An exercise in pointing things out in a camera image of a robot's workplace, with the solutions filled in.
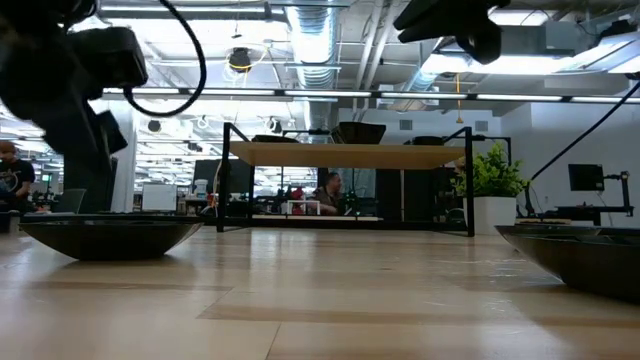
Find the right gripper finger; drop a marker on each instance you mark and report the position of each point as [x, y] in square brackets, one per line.
[430, 34]
[425, 12]

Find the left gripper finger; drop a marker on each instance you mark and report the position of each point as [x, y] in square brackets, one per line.
[114, 135]
[85, 152]

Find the black teardrop mini plate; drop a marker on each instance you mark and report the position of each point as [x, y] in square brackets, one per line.
[427, 141]

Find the black square tray stack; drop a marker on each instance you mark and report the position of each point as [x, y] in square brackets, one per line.
[360, 125]
[360, 139]

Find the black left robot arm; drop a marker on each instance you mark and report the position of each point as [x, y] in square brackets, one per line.
[40, 12]

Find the white building column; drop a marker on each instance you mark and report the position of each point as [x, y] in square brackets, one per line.
[130, 175]

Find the black partition cabinet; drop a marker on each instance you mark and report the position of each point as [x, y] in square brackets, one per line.
[90, 197]

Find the grey office chair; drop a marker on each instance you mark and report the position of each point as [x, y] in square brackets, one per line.
[70, 201]

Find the bright ceiling light panel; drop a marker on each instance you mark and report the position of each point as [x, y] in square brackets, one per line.
[525, 65]

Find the person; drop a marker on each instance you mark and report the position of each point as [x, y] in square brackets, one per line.
[17, 177]
[330, 192]

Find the white board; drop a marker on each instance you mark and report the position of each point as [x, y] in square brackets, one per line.
[159, 197]

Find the long ceiling light strip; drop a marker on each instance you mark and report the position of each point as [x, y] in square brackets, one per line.
[325, 93]

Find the large black monitor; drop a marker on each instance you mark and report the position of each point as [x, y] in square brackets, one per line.
[240, 176]

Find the wooden shelf with black legs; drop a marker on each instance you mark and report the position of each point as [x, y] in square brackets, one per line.
[345, 156]

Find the small black monitor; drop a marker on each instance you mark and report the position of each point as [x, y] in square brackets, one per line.
[585, 177]

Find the green plant in white pot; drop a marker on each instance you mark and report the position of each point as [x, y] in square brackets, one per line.
[492, 215]

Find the black office desk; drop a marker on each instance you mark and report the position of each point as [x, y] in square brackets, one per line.
[595, 212]

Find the group of black trays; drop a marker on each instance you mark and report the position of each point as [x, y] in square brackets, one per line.
[325, 226]

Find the wide silver air duct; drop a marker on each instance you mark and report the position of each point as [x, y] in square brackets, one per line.
[314, 50]

